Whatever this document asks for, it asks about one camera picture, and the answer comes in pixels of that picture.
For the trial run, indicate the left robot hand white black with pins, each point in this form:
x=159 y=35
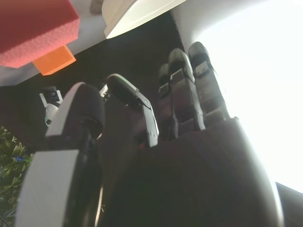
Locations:
x=180 y=179

